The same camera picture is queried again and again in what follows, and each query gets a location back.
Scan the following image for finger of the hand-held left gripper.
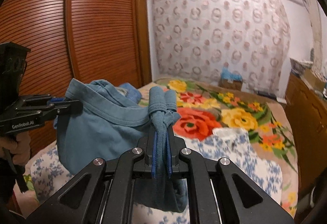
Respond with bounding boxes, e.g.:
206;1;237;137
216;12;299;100
15;100;84;121
19;94;66;107

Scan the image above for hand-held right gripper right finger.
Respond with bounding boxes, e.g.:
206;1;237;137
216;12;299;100
166;133;294;224

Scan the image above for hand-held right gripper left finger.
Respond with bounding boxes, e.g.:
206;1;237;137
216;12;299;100
26;132;157;224

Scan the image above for teal pants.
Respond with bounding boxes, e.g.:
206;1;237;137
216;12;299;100
54;78;189;213

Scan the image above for person's left hand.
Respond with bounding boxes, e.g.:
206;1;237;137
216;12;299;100
0;133;32;171

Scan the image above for colourful flower blanket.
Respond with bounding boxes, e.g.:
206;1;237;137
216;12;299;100
13;77;299;217

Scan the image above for blue floral white sheet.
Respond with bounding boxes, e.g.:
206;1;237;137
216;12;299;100
23;128;283;224

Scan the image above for folded blue clothes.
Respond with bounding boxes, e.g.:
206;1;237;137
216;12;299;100
118;82;142;105

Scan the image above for wooden louvered wardrobe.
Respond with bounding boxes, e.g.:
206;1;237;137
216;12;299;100
0;0;153;153

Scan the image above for dark flat box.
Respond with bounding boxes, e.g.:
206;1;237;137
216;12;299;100
256;90;278;99

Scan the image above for circle patterned lace curtain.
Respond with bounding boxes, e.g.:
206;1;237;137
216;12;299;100
148;0;292;87

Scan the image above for wooden cabinet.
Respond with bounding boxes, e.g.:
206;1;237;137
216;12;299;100
283;72;327;212

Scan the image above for stack of printed boxes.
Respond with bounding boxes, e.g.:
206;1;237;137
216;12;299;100
290;58;314;77

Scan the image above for open cardboard box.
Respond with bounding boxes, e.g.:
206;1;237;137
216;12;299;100
304;69;327;93

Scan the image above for narrow lace curtain strip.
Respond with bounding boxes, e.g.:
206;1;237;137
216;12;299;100
303;0;325;79

